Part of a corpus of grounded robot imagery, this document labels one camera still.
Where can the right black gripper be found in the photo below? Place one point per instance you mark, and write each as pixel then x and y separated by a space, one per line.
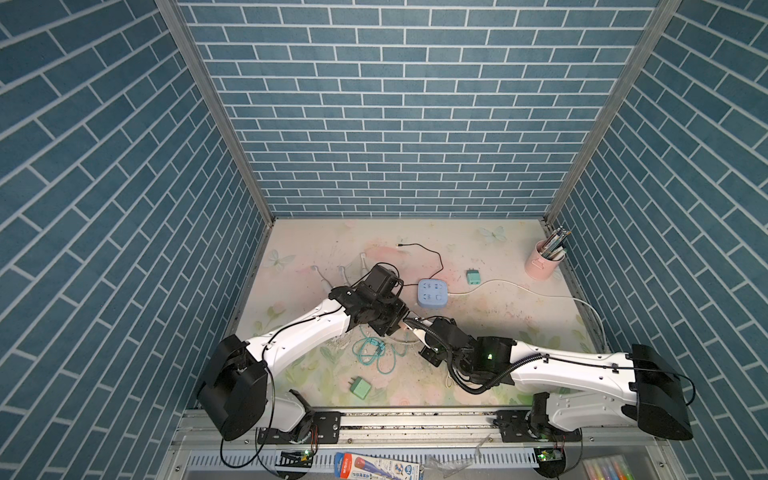
pixel 426 354

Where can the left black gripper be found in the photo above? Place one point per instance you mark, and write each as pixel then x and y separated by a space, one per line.
pixel 400 309

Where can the white electric toothbrush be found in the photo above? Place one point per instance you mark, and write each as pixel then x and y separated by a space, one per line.
pixel 324 281
pixel 364 268

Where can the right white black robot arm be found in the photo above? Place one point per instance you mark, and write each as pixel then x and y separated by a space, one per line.
pixel 570 390

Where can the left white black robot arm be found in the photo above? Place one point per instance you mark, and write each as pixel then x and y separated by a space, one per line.
pixel 238 385

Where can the blue power strip cube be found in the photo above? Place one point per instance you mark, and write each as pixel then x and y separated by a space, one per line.
pixel 432 293

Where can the green plug adapter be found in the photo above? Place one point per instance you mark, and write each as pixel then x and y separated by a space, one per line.
pixel 360 388

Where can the teal small plug adapter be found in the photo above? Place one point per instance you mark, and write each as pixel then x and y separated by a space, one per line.
pixel 473 277

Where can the pink pen holder cup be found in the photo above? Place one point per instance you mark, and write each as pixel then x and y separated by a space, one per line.
pixel 538 267

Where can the clear plastic bag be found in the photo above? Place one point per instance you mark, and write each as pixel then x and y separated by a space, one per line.
pixel 451 467

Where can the red blue package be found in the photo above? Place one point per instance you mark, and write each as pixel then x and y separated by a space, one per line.
pixel 360 467

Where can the coloured marker set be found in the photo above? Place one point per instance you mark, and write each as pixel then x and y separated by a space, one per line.
pixel 613 467

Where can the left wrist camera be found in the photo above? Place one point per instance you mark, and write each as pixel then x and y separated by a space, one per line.
pixel 380 281

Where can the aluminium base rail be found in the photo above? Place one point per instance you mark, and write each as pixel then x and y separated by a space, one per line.
pixel 411 433

